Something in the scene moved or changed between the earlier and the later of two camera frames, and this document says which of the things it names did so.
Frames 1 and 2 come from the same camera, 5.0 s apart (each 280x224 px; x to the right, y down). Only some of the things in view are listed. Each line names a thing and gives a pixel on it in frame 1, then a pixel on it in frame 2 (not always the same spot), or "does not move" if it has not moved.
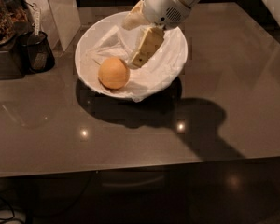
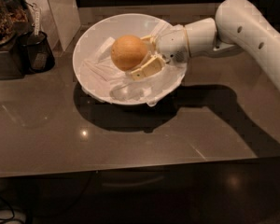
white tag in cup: [37, 18] does not move
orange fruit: [113, 73] to [128, 52]
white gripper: [162, 6] to [172, 45]
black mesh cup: [35, 53] does not move
